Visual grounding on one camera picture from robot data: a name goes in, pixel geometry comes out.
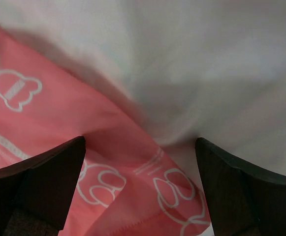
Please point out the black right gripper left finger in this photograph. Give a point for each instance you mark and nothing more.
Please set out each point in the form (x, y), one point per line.
(36, 193)

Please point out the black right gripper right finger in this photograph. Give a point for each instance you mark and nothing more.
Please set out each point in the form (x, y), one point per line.
(243, 199)

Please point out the pink jacket with white lining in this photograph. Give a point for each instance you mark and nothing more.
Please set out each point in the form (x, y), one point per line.
(141, 80)

